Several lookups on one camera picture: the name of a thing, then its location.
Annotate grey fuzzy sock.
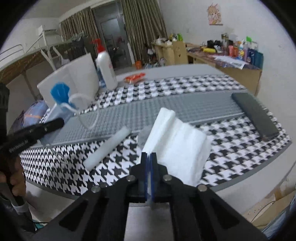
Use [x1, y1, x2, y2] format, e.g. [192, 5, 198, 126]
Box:
[137, 126, 152, 149]

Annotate white towel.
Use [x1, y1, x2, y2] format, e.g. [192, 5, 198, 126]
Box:
[142, 108, 212, 187]

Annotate person's left hand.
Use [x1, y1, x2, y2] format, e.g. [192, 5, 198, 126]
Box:
[10, 156, 26, 197]

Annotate blue plaid bedding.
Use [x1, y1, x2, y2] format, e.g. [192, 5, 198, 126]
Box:
[8, 99, 49, 134]

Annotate white rolled cloth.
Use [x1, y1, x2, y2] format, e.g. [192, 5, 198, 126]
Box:
[83, 126, 132, 171]

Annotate houndstooth table cloth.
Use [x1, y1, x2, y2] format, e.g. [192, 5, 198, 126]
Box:
[20, 75, 292, 196]

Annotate metal bunk bed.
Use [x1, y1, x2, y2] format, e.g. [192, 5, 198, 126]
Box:
[0, 24, 93, 98]

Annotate white foam box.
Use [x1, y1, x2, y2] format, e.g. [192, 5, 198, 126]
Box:
[37, 53, 99, 108]

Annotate orange snack packet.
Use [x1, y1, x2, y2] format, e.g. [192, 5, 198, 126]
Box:
[125, 72, 145, 84]

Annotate orange bag on floor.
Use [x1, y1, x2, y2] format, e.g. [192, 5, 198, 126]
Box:
[135, 60, 142, 70]

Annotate white bottle red pump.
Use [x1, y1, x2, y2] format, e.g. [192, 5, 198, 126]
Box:
[92, 39, 118, 90]

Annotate wooden smiley chair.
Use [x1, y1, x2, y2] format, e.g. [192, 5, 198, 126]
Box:
[173, 41, 188, 65]

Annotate black smartphone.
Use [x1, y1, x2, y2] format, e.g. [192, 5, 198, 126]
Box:
[231, 92, 280, 142]

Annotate yellow object on desk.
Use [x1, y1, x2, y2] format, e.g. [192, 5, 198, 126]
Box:
[203, 48, 216, 54]

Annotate olive curtain left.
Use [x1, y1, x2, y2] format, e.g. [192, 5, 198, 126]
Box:
[60, 7, 99, 41]

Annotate olive curtain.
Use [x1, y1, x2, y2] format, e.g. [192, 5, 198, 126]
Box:
[120, 0, 167, 61]
[60, 7, 99, 41]

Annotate printed paper sheets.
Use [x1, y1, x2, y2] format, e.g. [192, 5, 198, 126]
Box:
[211, 55, 250, 70]

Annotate wooden desk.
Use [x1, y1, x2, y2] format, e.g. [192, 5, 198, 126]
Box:
[152, 40, 263, 96]

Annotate glass balcony door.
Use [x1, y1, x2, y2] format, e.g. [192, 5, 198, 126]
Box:
[92, 1, 132, 70]

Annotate olive curtain right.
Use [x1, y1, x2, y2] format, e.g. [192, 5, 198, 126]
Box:
[120, 0, 167, 61]

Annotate blue box on desk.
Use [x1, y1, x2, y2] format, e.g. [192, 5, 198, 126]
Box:
[247, 48, 264, 69]

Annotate anime wall poster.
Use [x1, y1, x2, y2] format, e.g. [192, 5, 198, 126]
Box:
[207, 4, 223, 25]

